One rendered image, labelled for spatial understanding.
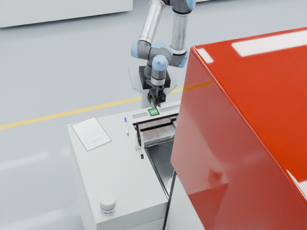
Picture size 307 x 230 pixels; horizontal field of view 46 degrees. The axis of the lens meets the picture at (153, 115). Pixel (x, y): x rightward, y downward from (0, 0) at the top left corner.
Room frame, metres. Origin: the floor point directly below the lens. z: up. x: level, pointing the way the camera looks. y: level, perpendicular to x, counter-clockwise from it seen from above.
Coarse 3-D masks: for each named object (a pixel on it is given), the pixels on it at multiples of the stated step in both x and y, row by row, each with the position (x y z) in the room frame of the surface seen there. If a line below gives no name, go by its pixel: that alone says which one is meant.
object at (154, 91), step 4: (152, 84) 1.46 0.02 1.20; (152, 88) 1.49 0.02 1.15; (156, 88) 1.45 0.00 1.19; (160, 88) 1.46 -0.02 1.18; (148, 92) 1.49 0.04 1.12; (152, 92) 1.46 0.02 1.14; (156, 92) 1.45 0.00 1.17; (160, 92) 1.44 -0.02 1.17; (152, 96) 1.45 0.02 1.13; (156, 96) 1.44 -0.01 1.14; (160, 96) 1.44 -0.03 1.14; (164, 96) 1.45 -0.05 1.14; (152, 100) 1.44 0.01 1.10; (156, 100) 1.43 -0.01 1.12; (160, 100) 1.44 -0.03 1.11; (164, 100) 1.45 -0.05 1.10
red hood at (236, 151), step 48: (192, 48) 0.94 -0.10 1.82; (240, 48) 0.96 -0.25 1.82; (288, 48) 0.99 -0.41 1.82; (192, 96) 0.89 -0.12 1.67; (240, 96) 0.74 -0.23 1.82; (288, 96) 0.76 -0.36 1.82; (192, 144) 0.83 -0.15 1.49; (240, 144) 0.64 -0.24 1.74; (288, 144) 0.58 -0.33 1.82; (192, 192) 0.76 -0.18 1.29; (240, 192) 0.58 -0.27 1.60; (288, 192) 0.47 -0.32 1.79
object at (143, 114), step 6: (174, 102) 1.60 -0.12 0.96; (144, 108) 1.52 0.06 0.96; (150, 108) 1.53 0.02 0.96; (162, 108) 1.54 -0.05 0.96; (168, 108) 1.55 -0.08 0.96; (174, 108) 1.55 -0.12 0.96; (132, 114) 1.46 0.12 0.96; (138, 114) 1.47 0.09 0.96; (144, 114) 1.48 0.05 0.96; (162, 114) 1.49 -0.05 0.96; (168, 114) 1.49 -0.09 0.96; (132, 120) 1.41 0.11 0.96; (138, 120) 1.42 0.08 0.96
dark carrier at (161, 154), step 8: (160, 144) 1.31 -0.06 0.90; (168, 144) 1.31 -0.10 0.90; (152, 152) 1.25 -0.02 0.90; (160, 152) 1.25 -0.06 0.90; (168, 152) 1.26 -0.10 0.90; (152, 160) 1.20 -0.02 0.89; (160, 160) 1.20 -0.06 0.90; (168, 160) 1.20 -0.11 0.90; (160, 168) 1.14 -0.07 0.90; (168, 168) 1.15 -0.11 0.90; (160, 176) 1.09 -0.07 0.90; (168, 176) 1.10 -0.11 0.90; (168, 192) 1.00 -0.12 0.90
